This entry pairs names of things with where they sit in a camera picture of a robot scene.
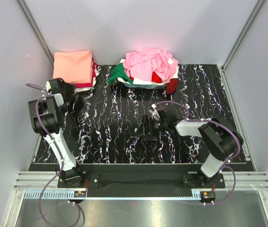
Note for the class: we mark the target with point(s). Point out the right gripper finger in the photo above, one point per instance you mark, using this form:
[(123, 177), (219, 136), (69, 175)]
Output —
[(140, 132), (149, 137)]

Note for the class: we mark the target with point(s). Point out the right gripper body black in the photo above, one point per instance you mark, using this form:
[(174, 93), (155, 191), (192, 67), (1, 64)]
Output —
[(155, 126)]

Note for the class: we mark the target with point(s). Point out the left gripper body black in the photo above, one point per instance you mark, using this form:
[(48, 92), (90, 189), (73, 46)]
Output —
[(68, 89)]

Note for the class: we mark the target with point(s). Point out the salmon orange t shirt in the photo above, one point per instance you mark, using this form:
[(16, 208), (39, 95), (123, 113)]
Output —
[(67, 64)]

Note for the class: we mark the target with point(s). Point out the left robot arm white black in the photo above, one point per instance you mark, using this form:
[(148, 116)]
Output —
[(46, 121)]

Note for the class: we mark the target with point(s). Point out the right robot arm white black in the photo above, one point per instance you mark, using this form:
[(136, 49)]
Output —
[(221, 139)]

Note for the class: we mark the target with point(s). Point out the folded white t shirt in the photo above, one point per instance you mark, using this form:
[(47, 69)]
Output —
[(87, 86)]

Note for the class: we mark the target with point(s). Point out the folded red t shirt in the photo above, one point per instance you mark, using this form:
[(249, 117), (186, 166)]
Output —
[(95, 66)]

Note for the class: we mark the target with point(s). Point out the laundry basket grey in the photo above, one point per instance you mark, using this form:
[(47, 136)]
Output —
[(138, 86)]

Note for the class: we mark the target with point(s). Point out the green t shirt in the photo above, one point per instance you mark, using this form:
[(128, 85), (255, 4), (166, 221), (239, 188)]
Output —
[(119, 72)]

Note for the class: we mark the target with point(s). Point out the light pink t shirt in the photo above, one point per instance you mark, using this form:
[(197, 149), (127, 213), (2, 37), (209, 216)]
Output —
[(142, 63)]

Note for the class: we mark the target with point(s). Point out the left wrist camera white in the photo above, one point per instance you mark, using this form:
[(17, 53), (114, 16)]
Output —
[(48, 87)]

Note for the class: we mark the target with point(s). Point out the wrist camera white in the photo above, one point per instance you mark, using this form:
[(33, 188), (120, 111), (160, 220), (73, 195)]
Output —
[(154, 113), (48, 87)]

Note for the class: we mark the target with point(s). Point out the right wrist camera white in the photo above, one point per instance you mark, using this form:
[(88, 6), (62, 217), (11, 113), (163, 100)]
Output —
[(154, 113)]

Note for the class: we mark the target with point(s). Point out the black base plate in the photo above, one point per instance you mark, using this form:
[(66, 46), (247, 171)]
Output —
[(183, 175)]

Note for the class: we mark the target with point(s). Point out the left aluminium frame post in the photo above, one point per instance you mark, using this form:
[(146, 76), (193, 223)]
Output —
[(35, 28)]

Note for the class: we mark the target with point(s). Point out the aluminium frame post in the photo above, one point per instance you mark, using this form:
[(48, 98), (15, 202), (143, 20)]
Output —
[(35, 28), (249, 22)]

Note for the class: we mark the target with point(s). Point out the grey slotted cable duct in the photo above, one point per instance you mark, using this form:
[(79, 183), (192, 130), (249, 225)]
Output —
[(93, 194)]

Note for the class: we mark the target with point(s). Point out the right aluminium frame post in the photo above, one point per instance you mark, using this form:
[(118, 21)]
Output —
[(249, 22)]

